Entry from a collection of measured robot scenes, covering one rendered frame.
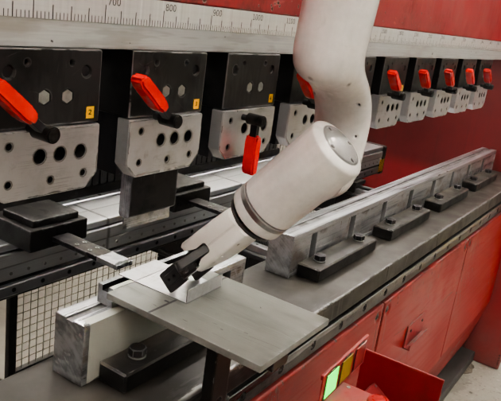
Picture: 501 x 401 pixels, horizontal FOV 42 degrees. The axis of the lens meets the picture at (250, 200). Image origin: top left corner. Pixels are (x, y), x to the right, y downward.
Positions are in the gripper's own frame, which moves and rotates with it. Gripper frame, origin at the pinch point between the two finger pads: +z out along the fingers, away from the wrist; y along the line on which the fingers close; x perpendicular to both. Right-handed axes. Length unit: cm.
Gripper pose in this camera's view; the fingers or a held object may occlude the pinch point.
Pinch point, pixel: (185, 272)
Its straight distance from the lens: 96.9
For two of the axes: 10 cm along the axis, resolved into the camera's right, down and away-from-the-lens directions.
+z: -6.5, 5.5, 5.2
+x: 5.6, 8.2, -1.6
